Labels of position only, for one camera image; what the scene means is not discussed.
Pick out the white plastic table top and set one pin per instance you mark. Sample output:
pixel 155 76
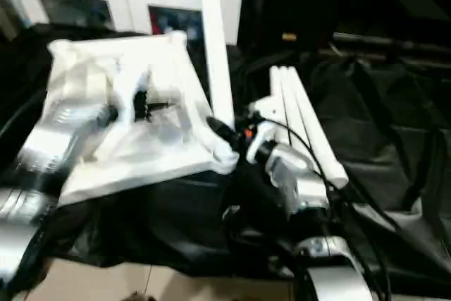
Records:
pixel 169 61

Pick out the white plastic table leg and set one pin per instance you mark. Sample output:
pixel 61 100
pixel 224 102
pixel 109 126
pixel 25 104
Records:
pixel 275 82
pixel 287 96
pixel 216 50
pixel 310 121

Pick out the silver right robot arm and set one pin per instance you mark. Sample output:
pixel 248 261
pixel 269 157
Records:
pixel 303 181

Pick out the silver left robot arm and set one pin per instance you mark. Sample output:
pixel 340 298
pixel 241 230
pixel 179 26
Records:
pixel 46 139

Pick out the red bottle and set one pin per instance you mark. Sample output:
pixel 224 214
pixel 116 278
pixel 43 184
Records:
pixel 153 22

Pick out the tan tape piece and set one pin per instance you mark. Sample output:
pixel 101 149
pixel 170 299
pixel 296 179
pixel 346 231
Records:
pixel 289 36

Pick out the black plastic sheet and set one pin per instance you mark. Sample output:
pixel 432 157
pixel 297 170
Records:
pixel 370 121

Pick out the long black pole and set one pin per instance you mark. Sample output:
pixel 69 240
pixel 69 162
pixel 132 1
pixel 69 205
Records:
pixel 387 42

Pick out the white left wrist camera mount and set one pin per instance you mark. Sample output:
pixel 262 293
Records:
pixel 123 110

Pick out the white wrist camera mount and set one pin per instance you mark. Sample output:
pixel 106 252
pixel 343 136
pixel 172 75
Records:
pixel 123 110
pixel 267 105

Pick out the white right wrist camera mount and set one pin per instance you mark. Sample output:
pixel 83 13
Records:
pixel 267 105

